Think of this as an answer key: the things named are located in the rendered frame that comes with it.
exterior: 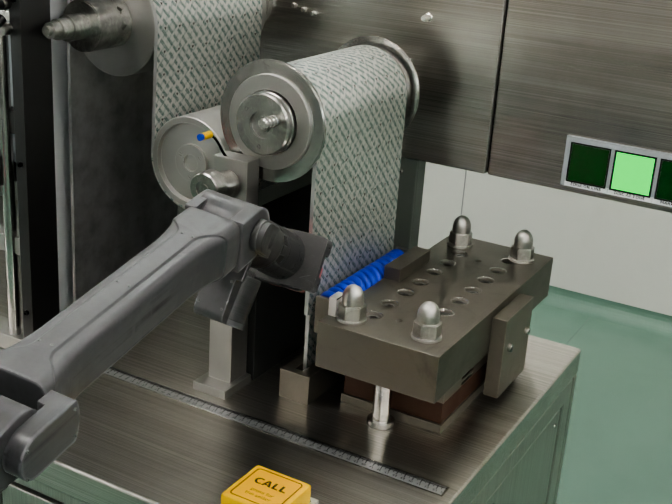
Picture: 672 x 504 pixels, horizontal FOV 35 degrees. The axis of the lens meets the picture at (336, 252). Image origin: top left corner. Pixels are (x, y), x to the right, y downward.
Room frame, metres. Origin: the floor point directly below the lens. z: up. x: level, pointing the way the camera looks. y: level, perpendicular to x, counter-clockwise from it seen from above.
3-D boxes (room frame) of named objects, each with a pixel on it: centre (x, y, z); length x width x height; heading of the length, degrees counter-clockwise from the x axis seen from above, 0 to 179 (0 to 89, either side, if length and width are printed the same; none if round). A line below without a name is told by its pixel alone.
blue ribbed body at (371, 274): (1.29, -0.04, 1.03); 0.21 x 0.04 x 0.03; 152
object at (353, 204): (1.30, -0.02, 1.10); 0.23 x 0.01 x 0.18; 152
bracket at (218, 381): (1.21, 0.14, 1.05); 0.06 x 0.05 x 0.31; 152
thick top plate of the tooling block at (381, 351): (1.28, -0.15, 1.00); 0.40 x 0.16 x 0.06; 152
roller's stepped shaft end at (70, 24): (1.27, 0.35, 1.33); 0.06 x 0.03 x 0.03; 152
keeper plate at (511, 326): (1.25, -0.24, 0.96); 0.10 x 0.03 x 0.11; 152
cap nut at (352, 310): (1.16, -0.02, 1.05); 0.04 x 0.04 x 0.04
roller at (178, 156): (1.39, 0.13, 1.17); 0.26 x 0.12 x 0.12; 152
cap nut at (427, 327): (1.12, -0.11, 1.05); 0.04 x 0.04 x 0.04
